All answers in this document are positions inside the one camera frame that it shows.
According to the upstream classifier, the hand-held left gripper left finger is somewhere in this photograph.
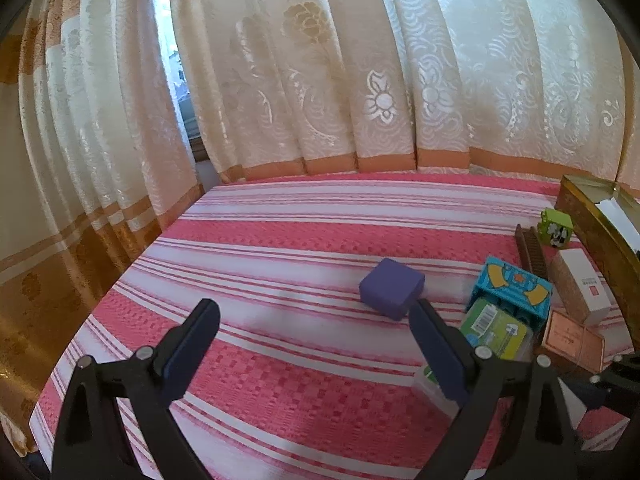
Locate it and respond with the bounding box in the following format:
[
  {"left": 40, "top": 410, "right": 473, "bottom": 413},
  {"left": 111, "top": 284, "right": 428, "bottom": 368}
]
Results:
[{"left": 51, "top": 298, "right": 221, "bottom": 480}]

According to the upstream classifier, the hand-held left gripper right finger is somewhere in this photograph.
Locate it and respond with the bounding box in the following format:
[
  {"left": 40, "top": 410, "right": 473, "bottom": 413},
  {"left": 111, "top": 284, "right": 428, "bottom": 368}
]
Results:
[{"left": 407, "top": 298, "right": 583, "bottom": 480}]

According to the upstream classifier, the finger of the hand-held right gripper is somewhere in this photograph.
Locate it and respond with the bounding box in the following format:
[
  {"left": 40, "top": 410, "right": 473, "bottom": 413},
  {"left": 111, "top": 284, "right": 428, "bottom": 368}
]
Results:
[{"left": 590, "top": 353, "right": 640, "bottom": 416}]

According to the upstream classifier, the purple box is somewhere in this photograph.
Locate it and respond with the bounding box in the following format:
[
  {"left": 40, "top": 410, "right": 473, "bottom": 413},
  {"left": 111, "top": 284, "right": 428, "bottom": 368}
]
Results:
[{"left": 359, "top": 258, "right": 426, "bottom": 322}]

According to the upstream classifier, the teal toy building block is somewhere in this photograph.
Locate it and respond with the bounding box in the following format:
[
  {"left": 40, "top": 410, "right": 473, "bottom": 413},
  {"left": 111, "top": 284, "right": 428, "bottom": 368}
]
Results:
[{"left": 466, "top": 256, "right": 553, "bottom": 333}]

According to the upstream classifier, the white cork-patterned box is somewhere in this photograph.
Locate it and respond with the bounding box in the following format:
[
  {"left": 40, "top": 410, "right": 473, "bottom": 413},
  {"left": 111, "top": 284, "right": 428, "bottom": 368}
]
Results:
[{"left": 549, "top": 249, "right": 613, "bottom": 328}]

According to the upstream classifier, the gold tin box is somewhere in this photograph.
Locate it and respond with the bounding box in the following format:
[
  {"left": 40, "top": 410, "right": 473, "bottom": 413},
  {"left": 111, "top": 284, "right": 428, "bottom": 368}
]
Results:
[{"left": 556, "top": 174, "right": 640, "bottom": 348}]

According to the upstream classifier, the clear plastic box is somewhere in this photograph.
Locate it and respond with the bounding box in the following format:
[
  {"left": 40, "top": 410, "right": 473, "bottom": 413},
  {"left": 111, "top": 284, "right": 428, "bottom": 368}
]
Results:
[{"left": 411, "top": 366, "right": 461, "bottom": 418}]

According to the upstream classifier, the green yellow packet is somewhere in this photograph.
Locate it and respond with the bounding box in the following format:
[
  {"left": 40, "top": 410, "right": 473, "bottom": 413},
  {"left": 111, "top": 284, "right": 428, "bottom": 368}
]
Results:
[{"left": 459, "top": 297, "right": 532, "bottom": 362}]

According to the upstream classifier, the rose gold box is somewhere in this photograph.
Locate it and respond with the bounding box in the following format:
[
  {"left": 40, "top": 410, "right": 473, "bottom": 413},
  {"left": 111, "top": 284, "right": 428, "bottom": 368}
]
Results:
[{"left": 534, "top": 308, "right": 606, "bottom": 376}]

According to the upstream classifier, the brown ribbed strip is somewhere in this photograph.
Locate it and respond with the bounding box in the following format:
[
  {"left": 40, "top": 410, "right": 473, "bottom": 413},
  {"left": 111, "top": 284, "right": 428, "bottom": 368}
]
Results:
[{"left": 515, "top": 224, "right": 551, "bottom": 281}]

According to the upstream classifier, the pink striped blanket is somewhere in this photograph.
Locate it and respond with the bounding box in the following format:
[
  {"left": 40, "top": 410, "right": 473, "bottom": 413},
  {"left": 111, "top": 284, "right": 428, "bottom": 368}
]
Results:
[{"left": 29, "top": 172, "right": 640, "bottom": 480}]

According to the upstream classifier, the green printed cube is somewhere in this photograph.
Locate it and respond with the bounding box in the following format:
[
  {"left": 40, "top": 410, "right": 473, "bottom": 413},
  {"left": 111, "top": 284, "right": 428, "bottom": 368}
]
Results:
[{"left": 537, "top": 208, "right": 574, "bottom": 250}]

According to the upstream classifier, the cream patterned curtain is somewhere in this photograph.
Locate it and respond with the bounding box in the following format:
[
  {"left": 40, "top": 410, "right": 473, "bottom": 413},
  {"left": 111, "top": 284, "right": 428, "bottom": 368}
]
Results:
[
  {"left": 0, "top": 0, "right": 206, "bottom": 456},
  {"left": 162, "top": 0, "right": 640, "bottom": 186}
]

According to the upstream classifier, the window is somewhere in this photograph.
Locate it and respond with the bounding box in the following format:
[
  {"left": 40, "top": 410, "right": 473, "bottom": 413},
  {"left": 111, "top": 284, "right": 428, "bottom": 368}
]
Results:
[{"left": 167, "top": 45, "right": 201, "bottom": 161}]

